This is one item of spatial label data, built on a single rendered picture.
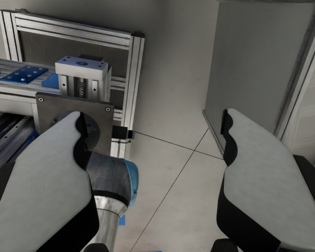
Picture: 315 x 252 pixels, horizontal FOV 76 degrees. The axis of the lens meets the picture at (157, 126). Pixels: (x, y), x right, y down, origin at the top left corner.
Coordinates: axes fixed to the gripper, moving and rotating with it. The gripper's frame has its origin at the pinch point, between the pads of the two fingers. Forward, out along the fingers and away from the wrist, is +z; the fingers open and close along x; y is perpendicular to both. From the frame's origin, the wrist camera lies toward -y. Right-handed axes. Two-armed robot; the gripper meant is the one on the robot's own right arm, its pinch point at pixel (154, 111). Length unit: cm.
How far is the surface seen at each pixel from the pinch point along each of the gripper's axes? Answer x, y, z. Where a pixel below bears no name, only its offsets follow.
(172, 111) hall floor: 18, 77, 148
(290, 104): 45, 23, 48
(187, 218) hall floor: 43, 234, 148
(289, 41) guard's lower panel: 45, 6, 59
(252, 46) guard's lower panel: 45, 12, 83
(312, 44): 45, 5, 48
